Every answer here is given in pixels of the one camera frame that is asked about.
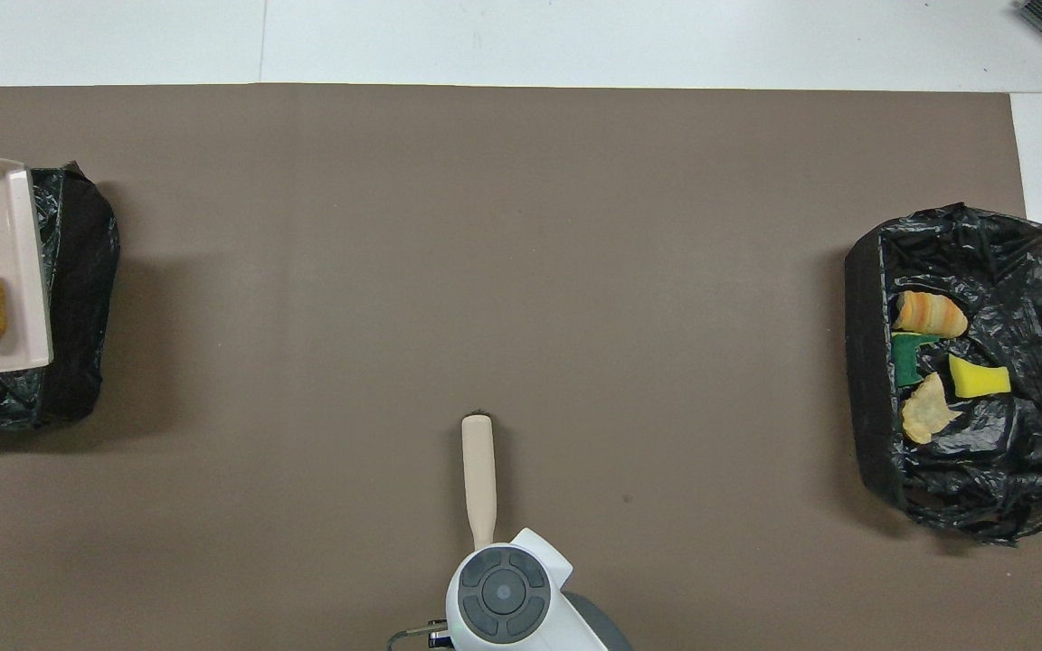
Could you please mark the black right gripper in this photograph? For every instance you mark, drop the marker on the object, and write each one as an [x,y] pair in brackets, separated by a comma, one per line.
[438,635]

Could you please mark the beige hand brush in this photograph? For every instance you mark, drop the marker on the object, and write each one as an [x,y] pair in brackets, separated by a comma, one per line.
[478,479]

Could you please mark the pale toy bread piece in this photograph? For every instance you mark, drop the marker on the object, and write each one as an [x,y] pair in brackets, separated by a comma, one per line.
[928,411]

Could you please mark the yellow sponge with green back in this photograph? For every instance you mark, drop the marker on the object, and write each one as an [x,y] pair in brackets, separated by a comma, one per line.
[910,355]

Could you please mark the orange striped toy croissant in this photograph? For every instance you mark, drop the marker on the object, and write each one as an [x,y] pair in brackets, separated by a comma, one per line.
[930,314]

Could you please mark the small yellow sponge piece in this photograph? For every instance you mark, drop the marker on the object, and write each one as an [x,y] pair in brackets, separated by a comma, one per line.
[978,378]

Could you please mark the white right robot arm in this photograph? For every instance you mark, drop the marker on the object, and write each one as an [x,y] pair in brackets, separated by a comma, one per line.
[512,597]

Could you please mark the bin with black bag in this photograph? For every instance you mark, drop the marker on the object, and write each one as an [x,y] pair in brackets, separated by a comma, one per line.
[78,298]
[1027,271]

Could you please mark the brown table mat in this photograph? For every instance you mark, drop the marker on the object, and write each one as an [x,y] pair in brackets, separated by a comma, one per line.
[485,271]

